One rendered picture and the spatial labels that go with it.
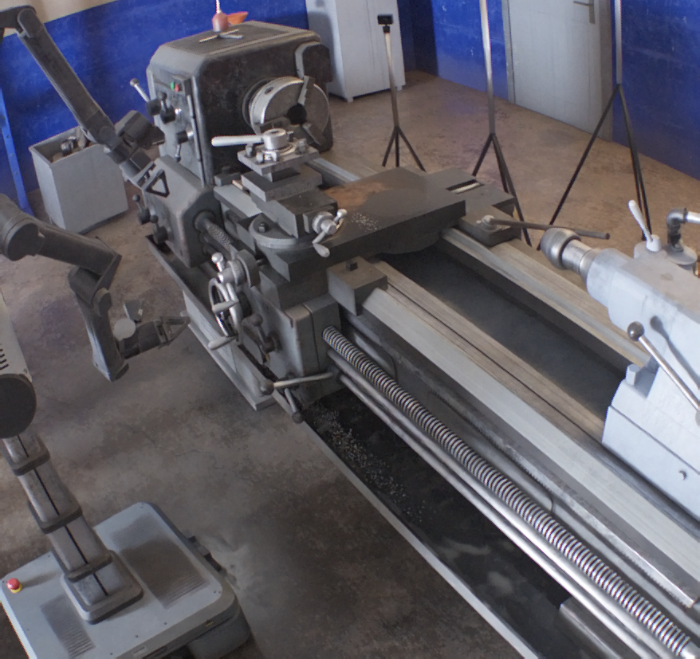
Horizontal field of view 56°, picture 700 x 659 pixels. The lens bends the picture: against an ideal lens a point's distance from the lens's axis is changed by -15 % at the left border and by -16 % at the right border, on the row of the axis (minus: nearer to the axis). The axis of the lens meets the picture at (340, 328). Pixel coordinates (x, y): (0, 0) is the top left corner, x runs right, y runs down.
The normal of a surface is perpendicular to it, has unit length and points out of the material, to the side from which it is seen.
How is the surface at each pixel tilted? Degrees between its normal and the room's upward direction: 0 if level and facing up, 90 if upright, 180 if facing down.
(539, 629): 0
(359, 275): 0
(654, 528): 36
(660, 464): 90
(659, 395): 66
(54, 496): 90
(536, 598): 0
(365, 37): 90
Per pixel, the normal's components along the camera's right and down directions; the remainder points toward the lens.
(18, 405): 0.63, 0.39
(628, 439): -0.85, 0.37
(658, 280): -0.10, -0.82
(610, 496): -0.58, -0.45
